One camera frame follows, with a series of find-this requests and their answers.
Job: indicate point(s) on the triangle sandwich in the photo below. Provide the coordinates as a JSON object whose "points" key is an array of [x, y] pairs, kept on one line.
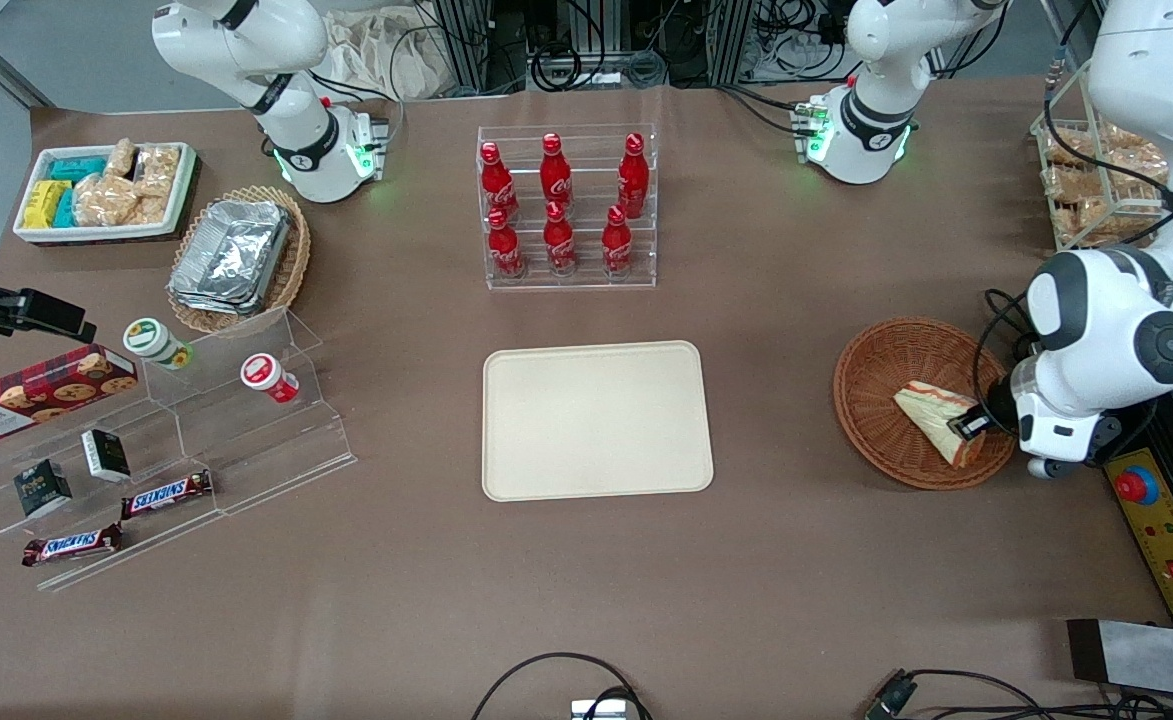
{"points": [[926, 415]]}

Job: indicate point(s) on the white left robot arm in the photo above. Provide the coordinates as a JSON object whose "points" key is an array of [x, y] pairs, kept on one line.
{"points": [[1116, 330]]}

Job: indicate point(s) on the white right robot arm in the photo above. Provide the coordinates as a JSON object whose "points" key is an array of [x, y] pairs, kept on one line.
{"points": [[246, 40]]}

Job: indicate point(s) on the round brown wicker basket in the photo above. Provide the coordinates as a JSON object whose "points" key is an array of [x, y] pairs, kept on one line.
{"points": [[876, 400]]}

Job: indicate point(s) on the oval tan wicker basket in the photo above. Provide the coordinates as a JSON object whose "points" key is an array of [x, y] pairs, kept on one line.
{"points": [[291, 260]]}

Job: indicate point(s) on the cream plastic tray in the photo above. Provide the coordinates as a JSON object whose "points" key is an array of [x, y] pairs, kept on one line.
{"points": [[596, 420]]}

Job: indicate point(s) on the red tartan cookie box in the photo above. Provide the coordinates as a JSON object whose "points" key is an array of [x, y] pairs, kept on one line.
{"points": [[41, 395]]}

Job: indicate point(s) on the white rectangular snack bin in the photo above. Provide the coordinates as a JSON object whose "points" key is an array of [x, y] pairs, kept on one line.
{"points": [[26, 232]]}

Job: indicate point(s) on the teal snack pack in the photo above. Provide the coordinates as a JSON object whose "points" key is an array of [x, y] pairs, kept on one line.
{"points": [[78, 168], [66, 208]]}

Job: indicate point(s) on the green lid yoghurt cup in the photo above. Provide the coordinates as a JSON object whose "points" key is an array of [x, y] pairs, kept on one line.
{"points": [[154, 342]]}

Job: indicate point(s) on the yellow snack pack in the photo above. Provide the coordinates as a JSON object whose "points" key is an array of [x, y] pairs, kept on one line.
{"points": [[44, 203]]}

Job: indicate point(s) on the clear bag of crackers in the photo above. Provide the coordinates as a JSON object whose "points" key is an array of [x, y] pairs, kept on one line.
{"points": [[121, 158], [153, 208], [158, 170], [104, 200]]}

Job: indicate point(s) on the small black carton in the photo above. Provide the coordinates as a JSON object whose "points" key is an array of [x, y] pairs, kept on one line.
{"points": [[106, 455], [42, 488]]}

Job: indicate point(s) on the yellow emergency stop box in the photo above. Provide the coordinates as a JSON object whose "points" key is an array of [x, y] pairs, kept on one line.
{"points": [[1171, 540]]}

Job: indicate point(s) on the silver foil container stack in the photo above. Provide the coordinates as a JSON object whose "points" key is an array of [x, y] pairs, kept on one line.
{"points": [[231, 255]]}

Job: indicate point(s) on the Snickers chocolate bar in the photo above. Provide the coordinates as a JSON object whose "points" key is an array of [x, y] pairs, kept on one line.
{"points": [[166, 494], [71, 545]]}

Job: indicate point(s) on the bagged biscuit pack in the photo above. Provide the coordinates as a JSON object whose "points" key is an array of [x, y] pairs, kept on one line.
{"points": [[1096, 225], [1136, 155], [1071, 185]]}

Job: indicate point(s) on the red lid yoghurt cup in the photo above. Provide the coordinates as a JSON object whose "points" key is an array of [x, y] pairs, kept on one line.
{"points": [[266, 377]]}

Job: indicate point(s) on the clear acrylic stepped display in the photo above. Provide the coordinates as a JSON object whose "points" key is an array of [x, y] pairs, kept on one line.
{"points": [[246, 440]]}

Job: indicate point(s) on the grey metal plate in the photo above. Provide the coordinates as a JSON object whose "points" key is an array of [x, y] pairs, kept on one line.
{"points": [[1166, 660]]}

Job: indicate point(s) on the red cola bottle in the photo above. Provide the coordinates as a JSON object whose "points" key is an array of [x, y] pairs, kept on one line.
{"points": [[632, 175], [555, 172], [559, 242], [616, 245], [505, 248], [495, 180]]}

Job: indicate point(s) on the beige crumpled cloth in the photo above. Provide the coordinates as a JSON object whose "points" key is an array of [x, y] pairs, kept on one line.
{"points": [[376, 55]]}

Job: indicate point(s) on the clear acrylic bottle rack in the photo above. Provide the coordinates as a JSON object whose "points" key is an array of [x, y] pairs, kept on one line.
{"points": [[586, 275]]}

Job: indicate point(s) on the small silver metal connector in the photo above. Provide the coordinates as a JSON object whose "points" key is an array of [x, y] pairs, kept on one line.
{"points": [[598, 710]]}

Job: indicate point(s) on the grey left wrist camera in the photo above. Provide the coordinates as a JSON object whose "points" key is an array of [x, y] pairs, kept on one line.
{"points": [[1041, 468]]}

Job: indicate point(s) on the aluminium frame profile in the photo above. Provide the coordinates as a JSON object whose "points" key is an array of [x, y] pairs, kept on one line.
{"points": [[738, 40], [466, 40]]}

